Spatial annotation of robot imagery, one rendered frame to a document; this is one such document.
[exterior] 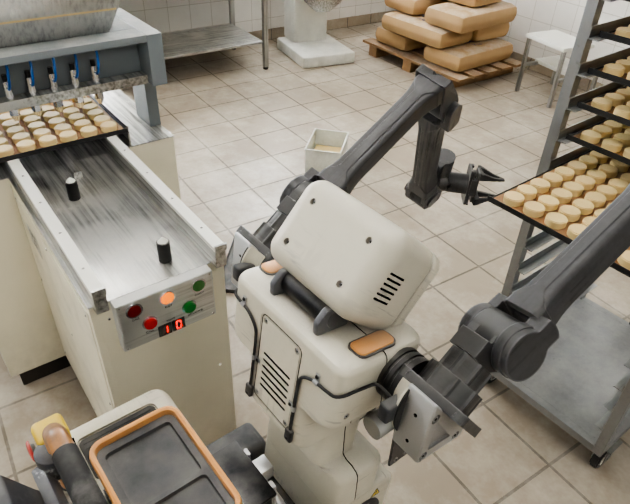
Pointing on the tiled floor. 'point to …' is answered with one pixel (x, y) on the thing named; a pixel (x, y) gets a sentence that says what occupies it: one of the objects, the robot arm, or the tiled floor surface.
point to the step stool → (550, 58)
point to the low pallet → (441, 66)
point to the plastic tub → (324, 148)
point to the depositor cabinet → (141, 143)
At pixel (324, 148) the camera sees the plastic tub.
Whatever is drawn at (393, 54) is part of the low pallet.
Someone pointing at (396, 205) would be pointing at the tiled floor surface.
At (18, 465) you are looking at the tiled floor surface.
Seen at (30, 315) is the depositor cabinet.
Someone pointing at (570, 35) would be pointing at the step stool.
